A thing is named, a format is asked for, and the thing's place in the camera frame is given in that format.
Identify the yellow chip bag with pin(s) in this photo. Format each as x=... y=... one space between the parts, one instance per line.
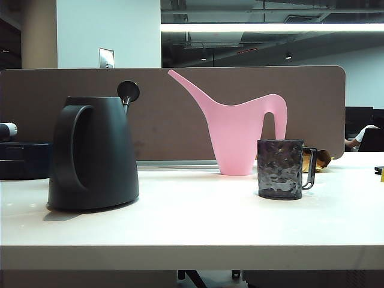
x=323 y=159

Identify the black watering kettle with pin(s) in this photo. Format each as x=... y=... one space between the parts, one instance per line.
x=105 y=150

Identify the black office chair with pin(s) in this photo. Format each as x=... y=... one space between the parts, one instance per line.
x=372 y=141

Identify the black flat object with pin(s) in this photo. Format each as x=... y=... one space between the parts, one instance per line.
x=379 y=170

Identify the black office monitor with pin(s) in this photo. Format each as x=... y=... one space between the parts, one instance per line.
x=358 y=117

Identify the white and black cylinder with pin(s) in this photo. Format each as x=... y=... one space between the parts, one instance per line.
x=7 y=129

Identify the person in white shirt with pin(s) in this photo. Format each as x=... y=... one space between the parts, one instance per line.
x=360 y=136

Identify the small black table bracket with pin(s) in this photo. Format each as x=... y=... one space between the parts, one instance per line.
x=236 y=273

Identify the black table leg frame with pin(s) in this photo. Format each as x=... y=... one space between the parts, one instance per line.
x=187 y=277

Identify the brown desk partition panel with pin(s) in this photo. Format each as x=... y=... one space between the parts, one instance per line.
x=168 y=120

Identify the dark textured glass cup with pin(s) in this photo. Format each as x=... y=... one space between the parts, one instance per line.
x=279 y=171

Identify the black ceiling spotlight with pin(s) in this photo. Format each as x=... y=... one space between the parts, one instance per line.
x=288 y=55

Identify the dark navy storage box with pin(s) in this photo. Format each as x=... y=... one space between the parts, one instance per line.
x=21 y=162

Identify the long ceiling light strip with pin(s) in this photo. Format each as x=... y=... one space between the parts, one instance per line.
x=270 y=27

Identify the pink plastic watering can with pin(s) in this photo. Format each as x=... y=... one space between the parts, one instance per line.
x=234 y=135

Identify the silver wall plate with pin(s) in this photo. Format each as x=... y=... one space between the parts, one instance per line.
x=106 y=57

